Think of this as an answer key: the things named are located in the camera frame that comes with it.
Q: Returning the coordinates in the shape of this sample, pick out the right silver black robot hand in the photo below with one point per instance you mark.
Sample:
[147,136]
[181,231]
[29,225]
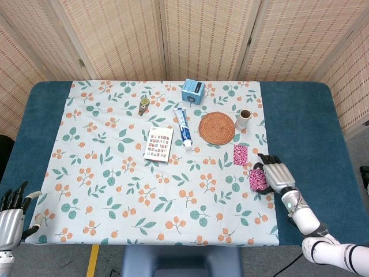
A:
[279,176]

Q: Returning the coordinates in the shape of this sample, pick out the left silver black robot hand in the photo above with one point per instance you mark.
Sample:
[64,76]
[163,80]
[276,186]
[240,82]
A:
[10,228]

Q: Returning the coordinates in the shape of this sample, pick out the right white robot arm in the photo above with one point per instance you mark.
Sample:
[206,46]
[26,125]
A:
[305,219]

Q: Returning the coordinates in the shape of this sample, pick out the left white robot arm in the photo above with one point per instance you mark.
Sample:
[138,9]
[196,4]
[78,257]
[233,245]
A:
[5,261]

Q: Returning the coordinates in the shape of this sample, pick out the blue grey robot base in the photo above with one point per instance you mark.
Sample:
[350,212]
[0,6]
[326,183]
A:
[181,261]

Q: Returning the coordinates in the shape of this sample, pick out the teal table cover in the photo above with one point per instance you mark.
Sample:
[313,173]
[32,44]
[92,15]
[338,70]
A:
[302,130]

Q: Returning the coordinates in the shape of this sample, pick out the small white cup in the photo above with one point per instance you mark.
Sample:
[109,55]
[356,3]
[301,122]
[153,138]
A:
[242,122]

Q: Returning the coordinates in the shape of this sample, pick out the black rounded object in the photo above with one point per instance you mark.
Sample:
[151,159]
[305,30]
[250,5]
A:
[5,155]

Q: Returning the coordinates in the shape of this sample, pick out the round orange woven coaster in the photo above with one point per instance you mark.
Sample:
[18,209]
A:
[216,128]

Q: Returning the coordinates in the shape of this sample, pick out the black equipment piece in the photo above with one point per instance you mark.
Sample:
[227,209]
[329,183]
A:
[365,177]

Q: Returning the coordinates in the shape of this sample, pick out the yellow floor tape strip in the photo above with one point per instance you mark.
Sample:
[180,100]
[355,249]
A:
[92,261]

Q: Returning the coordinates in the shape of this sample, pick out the white blue toothpaste tube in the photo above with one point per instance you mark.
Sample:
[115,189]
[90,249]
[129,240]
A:
[183,128]

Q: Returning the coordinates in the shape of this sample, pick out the woven bamboo screen panel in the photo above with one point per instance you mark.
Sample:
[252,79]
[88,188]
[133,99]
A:
[115,37]
[207,37]
[14,86]
[294,37]
[351,80]

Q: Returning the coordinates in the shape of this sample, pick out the light blue cardboard box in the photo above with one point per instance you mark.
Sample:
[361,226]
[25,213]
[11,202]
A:
[192,91]

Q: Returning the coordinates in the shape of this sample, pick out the floral print tablecloth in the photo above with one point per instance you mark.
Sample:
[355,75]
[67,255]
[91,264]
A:
[115,161]

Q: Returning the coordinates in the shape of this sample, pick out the white sticker booklet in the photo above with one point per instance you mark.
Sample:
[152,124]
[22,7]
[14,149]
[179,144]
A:
[158,144]

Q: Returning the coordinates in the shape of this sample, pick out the small metal screen hinge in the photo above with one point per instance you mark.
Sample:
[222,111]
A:
[81,63]
[249,41]

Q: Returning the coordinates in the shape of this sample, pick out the olive correction tape dispenser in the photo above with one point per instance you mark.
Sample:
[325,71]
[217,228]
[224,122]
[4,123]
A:
[143,106]

